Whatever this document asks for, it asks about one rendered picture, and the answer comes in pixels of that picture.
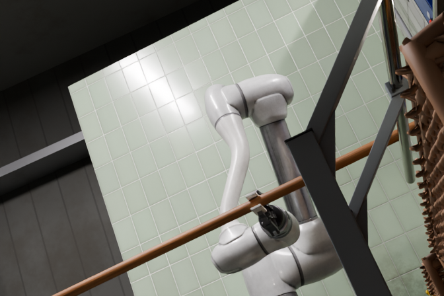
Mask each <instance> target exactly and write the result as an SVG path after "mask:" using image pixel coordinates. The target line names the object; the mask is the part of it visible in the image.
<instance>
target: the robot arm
mask: <svg viewBox="0 0 444 296"><path fill-rule="evenodd" d="M293 97H294V90H293V86H292V84H291V82H290V80H289V79H288V78H287V77H286V76H283V75H278V74H267V75H260V76H257V77H253V78H249V79H246V80H243V81H241V82H239V83H236V84H234V85H228V86H225V85H221V84H214V85H212V86H210V87H208V88H207V90H206V92H205V96H204V100H205V111H206V113H207V116H208V118H209V121H210V122H211V124H212V126H213V127H214V128H215V130H216V131H217V133H218V134H219V135H220V136H221V137H222V138H223V140H224V141H225V143H226V144H227V145H228V146H229V148H230V150H231V165H230V169H229V173H228V177H227V181H226V185H225V189H224V192H223V197H222V200H221V207H220V212H219V214H220V215H221V214H222V213H225V212H226V211H229V210H230V209H233V208H234V207H236V206H238V202H239V198H240V195H241V191H242V187H243V184H244V180H245V177H246V173H247V170H248V165H249V160H250V148H249V144H248V140H247V136H246V133H245V130H244V126H243V122H242V120H243V119H246V118H250V119H251V121H252V122H253V124H254V125H255V126H256V127H257V128H259V130H260V133H261V136H262V139H263V142H264V145H265V148H266V151H267V154H268V157H269V160H270V163H271V166H272V169H273V172H274V175H275V178H276V181H277V185H278V186H281V185H282V184H285V183H286V182H289V181H290V180H293V179H294V178H297V177H299V176H301V174H300V172H299V170H298V168H297V165H296V164H295V161H294V159H293V157H292V155H291V152H290V150H289V149H288V147H287V145H286V144H285V142H284V141H285V140H286V139H289V138H290V137H291V135H290V132H289V129H288V127H287V123H286V121H285V119H286V118H287V106H288V105H290V104H291V103H292V101H293ZM282 198H283V202H284V204H285V208H286V210H287V211H286V210H284V209H283V208H282V207H280V206H276V205H270V204H267V205H265V206H262V205H261V204H258V205H256V206H254V207H252V208H250V209H251V211H252V212H253V213H255V214H256V215H257V216H258V221H259V222H258V223H257V224H255V225H253V226H251V227H250V228H248V226H247V225H245V224H243V223H239V222H238V220H237V219H235V220H234V221H232V222H230V223H227V224H225V225H223V226H221V234H220V235H219V244H218V245H217V246H216V247H215V248H214V249H213V252H212V253H211V261H212V263H213V265H214V266H215V267H216V268H217V270H218V271H219V272H220V273H222V274H235V273H237V272H240V271H242V274H243V278H244V282H245V285H246V288H247V290H248V293H249V295H250V296H298V294H297V292H296V290H297V289H298V288H300V287H302V286H304V285H308V284H312V283H315V282H318V281H320V280H323V279H326V278H328V277H330V276H332V275H334V274H336V273H337V272H339V271H340V270H341V269H342V268H343V265H342V263H341V261H340V259H339V257H338V255H337V253H336V250H335V248H334V246H333V244H332V241H331V240H330V237H329V236H328V233H327V231H326V229H325V227H324V224H323V222H322V220H321V218H320V217H318V215H317V213H316V209H315V206H314V203H313V200H312V198H311V196H310V194H309V191H308V190H307V187H306V186H304V187H302V188H300V189H298V190H296V191H294V192H292V193H290V194H288V195H286V196H284V197H282Z"/></svg>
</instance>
